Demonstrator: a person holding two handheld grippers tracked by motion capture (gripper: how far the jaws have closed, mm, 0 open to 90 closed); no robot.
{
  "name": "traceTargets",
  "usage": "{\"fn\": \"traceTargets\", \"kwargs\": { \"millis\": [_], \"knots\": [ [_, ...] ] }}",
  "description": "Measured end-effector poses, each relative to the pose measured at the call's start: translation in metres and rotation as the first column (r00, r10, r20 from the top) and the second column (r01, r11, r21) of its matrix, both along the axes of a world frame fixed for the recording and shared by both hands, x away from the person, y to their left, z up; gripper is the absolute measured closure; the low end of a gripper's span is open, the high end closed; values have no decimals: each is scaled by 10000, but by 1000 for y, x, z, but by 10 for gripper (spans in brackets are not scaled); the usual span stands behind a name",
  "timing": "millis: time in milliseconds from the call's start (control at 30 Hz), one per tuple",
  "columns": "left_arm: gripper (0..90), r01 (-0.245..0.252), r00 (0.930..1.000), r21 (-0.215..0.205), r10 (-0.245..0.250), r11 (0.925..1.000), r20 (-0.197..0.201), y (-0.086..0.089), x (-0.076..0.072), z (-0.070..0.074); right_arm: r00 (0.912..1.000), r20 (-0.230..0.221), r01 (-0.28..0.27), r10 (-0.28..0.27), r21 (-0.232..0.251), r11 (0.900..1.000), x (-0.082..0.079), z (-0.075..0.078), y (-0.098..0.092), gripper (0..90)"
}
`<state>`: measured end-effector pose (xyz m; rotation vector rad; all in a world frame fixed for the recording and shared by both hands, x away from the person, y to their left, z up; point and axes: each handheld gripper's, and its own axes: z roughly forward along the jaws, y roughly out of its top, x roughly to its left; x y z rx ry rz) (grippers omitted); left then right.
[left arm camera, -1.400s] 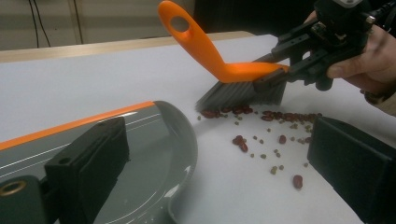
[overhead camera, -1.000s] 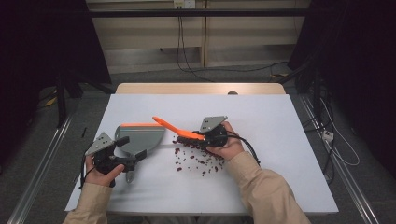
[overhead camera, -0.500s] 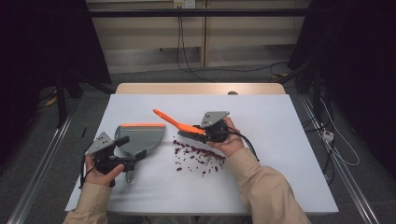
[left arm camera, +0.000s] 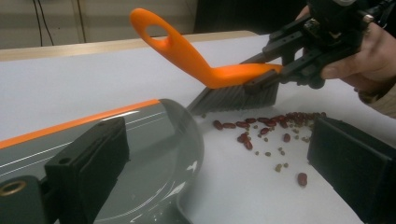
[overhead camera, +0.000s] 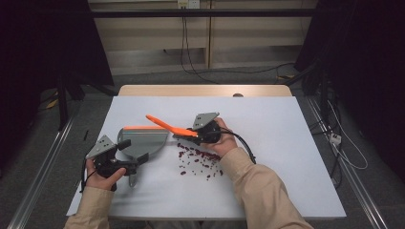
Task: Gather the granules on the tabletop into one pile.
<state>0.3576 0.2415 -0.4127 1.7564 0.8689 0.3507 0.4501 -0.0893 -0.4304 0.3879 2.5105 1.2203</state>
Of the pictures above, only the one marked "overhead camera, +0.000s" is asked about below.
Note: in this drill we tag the wooden table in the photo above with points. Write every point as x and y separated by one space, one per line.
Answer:
191 90

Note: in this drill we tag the aluminium floor rail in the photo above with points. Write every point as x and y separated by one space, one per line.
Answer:
359 187
38 178

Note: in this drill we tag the yellow floor tape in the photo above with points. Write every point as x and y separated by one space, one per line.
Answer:
284 77

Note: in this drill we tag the white board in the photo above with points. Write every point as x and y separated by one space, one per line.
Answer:
280 114

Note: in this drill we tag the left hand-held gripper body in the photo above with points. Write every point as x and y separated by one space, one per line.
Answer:
100 148

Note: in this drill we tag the grey dustpan with orange edge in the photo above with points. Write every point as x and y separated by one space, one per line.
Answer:
143 141

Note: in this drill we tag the person's left hand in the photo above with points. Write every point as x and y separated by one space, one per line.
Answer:
102 183

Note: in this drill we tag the black curtain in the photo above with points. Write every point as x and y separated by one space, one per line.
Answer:
375 63
31 47

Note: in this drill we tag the red beans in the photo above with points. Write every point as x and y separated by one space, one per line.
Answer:
203 156

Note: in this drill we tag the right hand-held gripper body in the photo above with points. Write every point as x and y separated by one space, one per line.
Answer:
203 119

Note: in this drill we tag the white wall socket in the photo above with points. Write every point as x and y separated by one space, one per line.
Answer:
188 3

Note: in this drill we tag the orange brush with grey bristles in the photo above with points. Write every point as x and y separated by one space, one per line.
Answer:
168 126

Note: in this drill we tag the black horizontal bar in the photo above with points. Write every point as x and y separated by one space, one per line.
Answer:
223 13

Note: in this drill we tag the round table grommet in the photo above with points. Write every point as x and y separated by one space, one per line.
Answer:
238 94

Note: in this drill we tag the black metal stand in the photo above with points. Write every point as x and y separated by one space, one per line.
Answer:
62 105
324 95

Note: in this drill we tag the wooden post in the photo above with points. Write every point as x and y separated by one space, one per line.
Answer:
208 38

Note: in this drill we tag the person's right hand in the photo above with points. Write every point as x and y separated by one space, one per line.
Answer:
226 143

